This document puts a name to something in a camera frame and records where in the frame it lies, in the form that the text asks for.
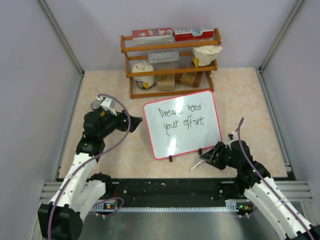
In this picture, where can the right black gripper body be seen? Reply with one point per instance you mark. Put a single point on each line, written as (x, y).
(224, 159)

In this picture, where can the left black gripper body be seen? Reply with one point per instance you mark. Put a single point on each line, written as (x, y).
(113, 122)

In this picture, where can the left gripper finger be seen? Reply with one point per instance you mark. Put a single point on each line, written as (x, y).
(133, 120)
(133, 126)

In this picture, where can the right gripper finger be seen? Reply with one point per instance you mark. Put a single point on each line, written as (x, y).
(209, 157)
(219, 147)

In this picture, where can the pink framed whiteboard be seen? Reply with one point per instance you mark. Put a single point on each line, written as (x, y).
(182, 124)

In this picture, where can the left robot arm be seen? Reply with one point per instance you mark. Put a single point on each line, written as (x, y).
(62, 218)

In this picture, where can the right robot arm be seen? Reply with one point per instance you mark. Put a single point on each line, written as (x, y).
(254, 182)

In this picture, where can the black yellow can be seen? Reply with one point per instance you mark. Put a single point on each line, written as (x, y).
(96, 105)

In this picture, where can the wooden three tier shelf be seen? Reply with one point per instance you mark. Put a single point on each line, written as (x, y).
(136, 54)

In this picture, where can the brown cleaning pad pack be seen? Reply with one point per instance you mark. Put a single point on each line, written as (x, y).
(191, 79)

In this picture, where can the silver foil box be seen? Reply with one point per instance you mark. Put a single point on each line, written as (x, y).
(163, 57)

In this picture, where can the white paper bag right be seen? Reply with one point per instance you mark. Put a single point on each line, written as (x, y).
(204, 55)

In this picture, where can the red toothpaste box left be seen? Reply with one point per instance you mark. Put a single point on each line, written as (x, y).
(153, 33)

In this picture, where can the red white box right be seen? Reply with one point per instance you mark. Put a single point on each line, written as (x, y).
(193, 33)

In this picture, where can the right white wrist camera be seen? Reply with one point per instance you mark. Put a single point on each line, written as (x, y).
(233, 137)

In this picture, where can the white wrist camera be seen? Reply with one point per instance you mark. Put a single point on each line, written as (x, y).
(233, 137)
(108, 104)

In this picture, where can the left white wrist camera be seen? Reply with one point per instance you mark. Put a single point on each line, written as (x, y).
(108, 104)

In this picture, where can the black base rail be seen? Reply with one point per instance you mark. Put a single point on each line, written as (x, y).
(174, 192)

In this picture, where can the grey slotted cable duct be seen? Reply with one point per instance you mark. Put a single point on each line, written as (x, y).
(230, 206)

